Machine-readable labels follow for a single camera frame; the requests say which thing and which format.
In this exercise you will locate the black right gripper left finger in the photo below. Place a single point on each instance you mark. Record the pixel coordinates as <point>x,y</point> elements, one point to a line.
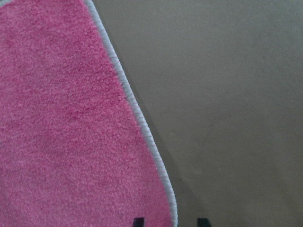
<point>138,222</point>

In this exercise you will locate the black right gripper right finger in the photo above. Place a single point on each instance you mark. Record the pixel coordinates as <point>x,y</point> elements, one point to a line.
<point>203,222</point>

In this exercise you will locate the pink and grey towel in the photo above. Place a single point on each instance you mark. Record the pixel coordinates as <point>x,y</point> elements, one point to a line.
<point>75,147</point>

